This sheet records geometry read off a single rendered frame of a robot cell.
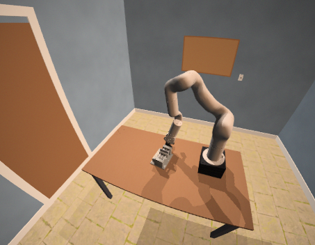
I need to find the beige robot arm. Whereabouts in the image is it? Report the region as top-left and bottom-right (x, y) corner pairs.
(164, 70), (234, 166)

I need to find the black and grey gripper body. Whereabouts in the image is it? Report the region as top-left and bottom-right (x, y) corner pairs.
(164, 133), (176, 144)

